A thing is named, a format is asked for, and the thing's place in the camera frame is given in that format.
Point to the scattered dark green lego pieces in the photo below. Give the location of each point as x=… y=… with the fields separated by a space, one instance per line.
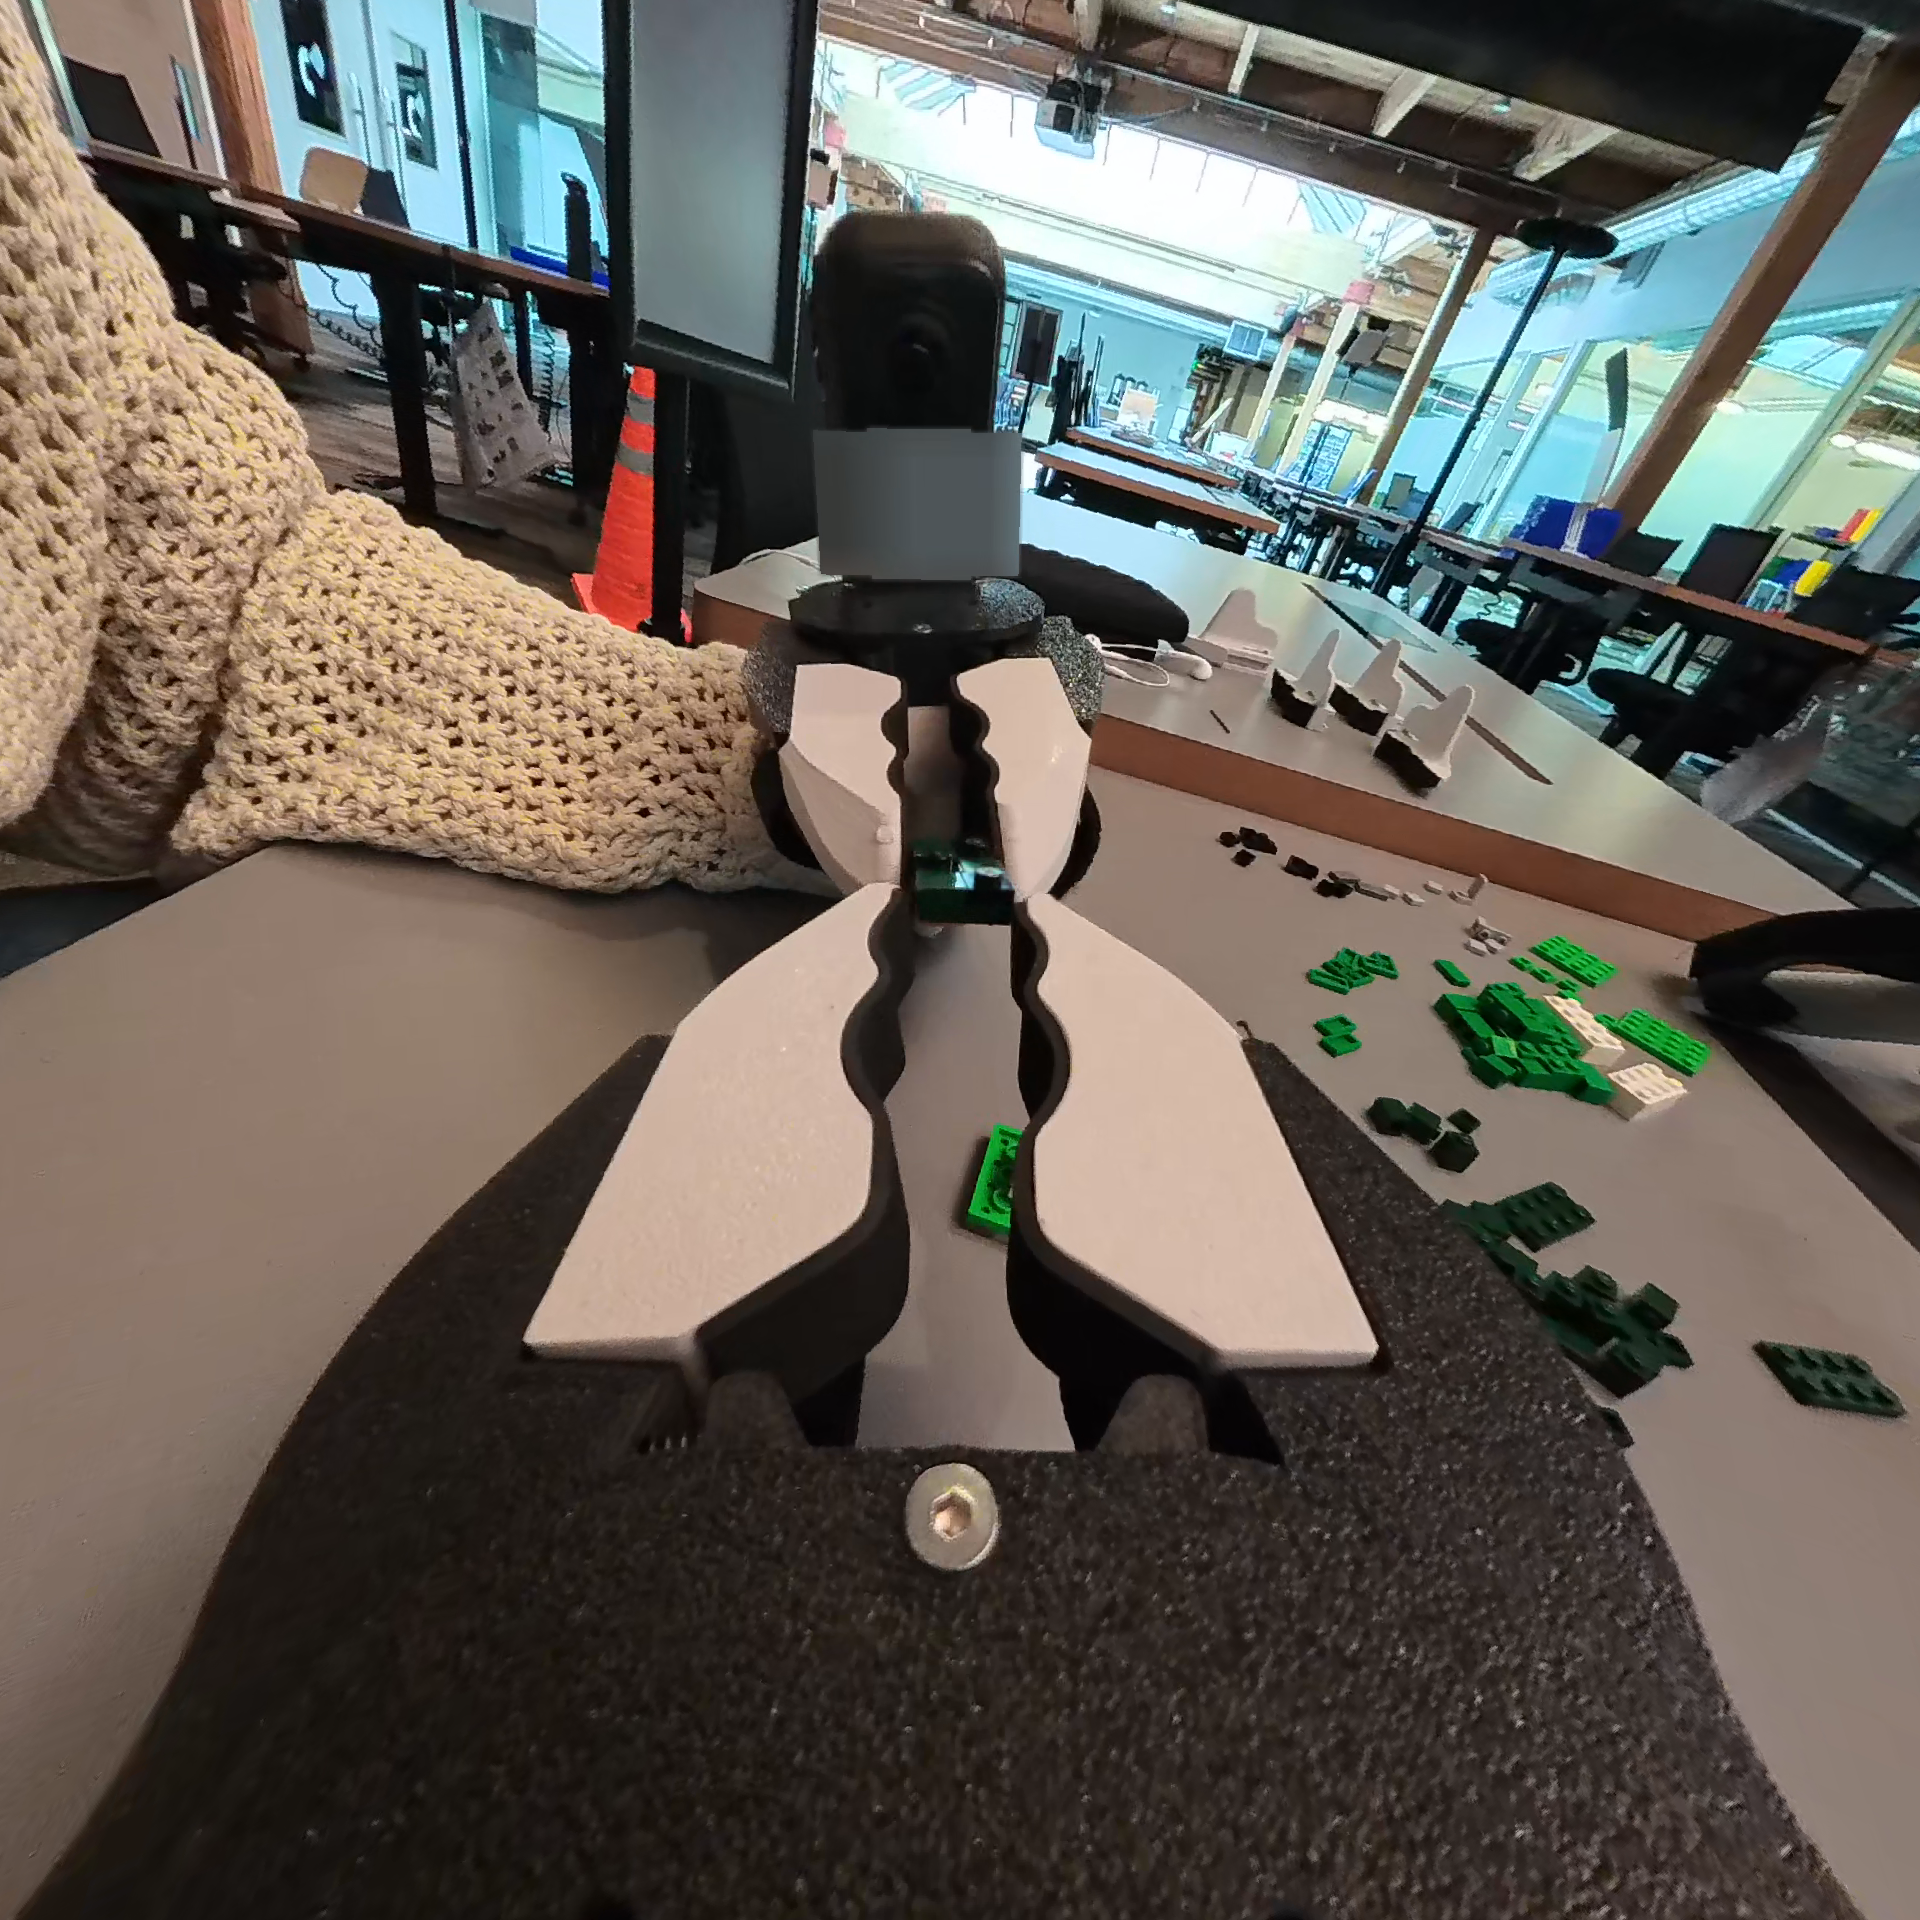
x=1592 y=1291

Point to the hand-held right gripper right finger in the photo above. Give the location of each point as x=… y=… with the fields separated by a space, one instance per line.
x=1200 y=1187

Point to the monitor on black stand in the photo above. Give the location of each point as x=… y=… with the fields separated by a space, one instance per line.
x=716 y=180

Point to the dark green lego brick stack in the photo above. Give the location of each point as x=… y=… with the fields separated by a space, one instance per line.
x=961 y=876

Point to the green lego base, tan brick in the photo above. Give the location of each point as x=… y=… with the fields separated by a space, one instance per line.
x=994 y=1181

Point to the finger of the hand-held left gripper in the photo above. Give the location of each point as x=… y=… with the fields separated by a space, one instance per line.
x=1042 y=767
x=842 y=767

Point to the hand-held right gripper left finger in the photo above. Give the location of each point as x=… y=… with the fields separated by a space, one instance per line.
x=737 y=1171

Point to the pile of bright green lego pieces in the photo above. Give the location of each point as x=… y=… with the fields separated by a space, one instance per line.
x=1533 y=1020

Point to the white earphones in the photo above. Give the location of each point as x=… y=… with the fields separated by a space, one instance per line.
x=1156 y=668

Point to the orange traffic cone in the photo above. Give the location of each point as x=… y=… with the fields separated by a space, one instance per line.
x=632 y=509

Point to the person's left forearm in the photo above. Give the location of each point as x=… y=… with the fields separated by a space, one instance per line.
x=480 y=721

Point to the small black lego pieces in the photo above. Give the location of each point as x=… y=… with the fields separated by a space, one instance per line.
x=1285 y=860

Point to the black oval case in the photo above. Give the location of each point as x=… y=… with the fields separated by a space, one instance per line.
x=1111 y=594

